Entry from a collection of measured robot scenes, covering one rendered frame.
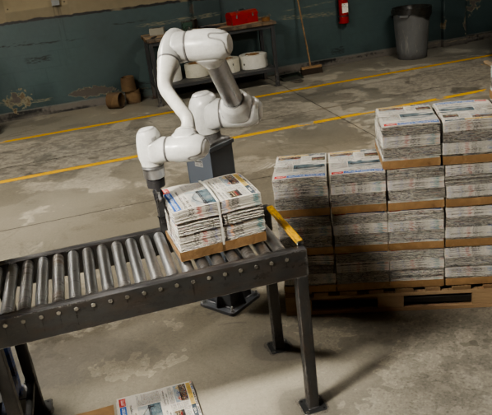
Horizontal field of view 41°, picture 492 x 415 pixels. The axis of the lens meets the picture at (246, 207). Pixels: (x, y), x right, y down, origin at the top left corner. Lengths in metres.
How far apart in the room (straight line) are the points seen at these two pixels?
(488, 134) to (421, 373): 1.20
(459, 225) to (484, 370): 0.75
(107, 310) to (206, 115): 1.28
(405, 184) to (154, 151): 1.40
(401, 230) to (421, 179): 0.29
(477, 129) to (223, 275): 1.50
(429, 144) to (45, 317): 1.97
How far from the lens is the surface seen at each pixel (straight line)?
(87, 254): 2.93
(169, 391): 3.30
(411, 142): 3.34
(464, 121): 3.35
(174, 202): 2.67
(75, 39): 9.66
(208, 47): 2.88
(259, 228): 2.72
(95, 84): 9.75
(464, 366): 3.35
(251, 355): 3.46
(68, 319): 2.60
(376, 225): 3.47
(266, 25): 9.25
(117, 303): 2.58
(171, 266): 2.67
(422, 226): 3.50
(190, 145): 2.54
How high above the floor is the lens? 1.99
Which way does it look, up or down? 22 degrees down
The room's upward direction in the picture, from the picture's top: 7 degrees counter-clockwise
